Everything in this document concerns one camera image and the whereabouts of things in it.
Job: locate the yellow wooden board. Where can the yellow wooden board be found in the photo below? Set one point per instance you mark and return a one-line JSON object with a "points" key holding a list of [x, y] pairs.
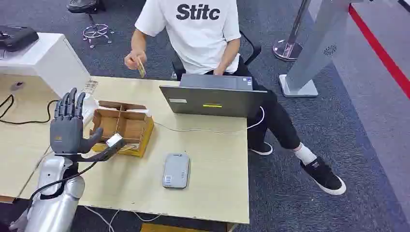
{"points": [[179, 228]]}

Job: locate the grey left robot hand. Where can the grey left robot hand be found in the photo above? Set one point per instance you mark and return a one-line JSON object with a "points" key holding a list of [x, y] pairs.
{"points": [[66, 133]]}

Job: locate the grey kiosk stand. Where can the grey kiosk stand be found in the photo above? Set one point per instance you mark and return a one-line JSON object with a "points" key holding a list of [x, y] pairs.
{"points": [[315, 48]]}

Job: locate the white card in box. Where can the white card in box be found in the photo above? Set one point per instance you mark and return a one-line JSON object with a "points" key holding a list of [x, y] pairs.
{"points": [[139, 111]]}

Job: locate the chrome stanchion post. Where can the chrome stanchion post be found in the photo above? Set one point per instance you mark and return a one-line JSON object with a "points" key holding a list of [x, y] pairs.
{"points": [[290, 46]]}

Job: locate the wooden compartment card box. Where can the wooden compartment card box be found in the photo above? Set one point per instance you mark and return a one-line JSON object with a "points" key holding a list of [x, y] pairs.
{"points": [[128, 128]]}

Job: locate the red floor tape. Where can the red floor tape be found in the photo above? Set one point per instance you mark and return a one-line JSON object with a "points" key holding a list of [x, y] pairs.
{"points": [[381, 52]]}

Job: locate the person's right hand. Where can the person's right hand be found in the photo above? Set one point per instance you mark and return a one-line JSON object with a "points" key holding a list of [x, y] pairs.
{"points": [[133, 59]]}

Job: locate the yellowish card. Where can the yellowish card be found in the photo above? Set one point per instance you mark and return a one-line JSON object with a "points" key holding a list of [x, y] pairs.
{"points": [[142, 71]]}

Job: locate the grey flat card reader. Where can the grey flat card reader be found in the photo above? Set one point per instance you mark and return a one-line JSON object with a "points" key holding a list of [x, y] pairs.
{"points": [[175, 170]]}

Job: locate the black office chair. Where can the black office chair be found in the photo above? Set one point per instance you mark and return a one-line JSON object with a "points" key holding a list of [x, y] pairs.
{"points": [[253, 52]]}

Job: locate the white paper stack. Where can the white paper stack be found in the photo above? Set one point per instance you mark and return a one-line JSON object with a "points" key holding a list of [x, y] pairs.
{"points": [[90, 107]]}

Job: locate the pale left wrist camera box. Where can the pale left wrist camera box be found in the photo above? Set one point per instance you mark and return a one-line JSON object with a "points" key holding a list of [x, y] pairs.
{"points": [[114, 140]]}

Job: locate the black flat device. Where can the black flat device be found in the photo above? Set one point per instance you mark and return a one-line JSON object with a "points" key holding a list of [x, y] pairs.
{"points": [[16, 37]]}

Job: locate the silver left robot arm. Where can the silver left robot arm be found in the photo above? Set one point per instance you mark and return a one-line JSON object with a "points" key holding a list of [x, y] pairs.
{"points": [[59, 209]]}

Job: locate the white cabinet box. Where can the white cabinet box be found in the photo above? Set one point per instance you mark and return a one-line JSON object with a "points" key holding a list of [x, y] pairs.
{"points": [[48, 64]]}

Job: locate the person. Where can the person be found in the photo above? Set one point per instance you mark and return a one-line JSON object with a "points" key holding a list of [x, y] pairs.
{"points": [[198, 41]]}

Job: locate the chrome stool base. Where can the chrome stool base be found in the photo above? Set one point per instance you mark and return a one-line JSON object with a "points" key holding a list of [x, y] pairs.
{"points": [[96, 31]]}

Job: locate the person's left hand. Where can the person's left hand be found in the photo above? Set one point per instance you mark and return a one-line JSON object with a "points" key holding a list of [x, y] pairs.
{"points": [[220, 70]]}

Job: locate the grey laptop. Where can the grey laptop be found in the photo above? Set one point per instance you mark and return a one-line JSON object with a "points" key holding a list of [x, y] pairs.
{"points": [[214, 101]]}

